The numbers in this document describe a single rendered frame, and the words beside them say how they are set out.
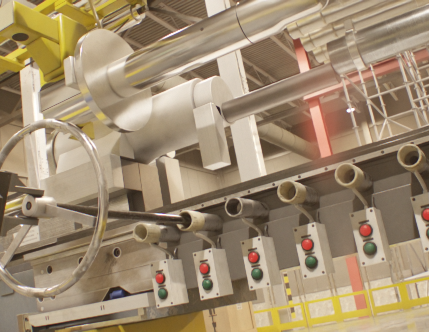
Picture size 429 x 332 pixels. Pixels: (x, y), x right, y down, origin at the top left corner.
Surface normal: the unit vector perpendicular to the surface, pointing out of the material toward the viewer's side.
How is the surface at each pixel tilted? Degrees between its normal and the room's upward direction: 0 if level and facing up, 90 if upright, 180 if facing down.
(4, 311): 90
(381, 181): 90
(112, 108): 90
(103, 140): 68
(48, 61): 134
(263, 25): 139
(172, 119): 115
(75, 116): 152
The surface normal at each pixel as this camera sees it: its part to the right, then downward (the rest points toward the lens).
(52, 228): -0.48, -0.14
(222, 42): -0.18, 0.62
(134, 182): 0.86, -0.28
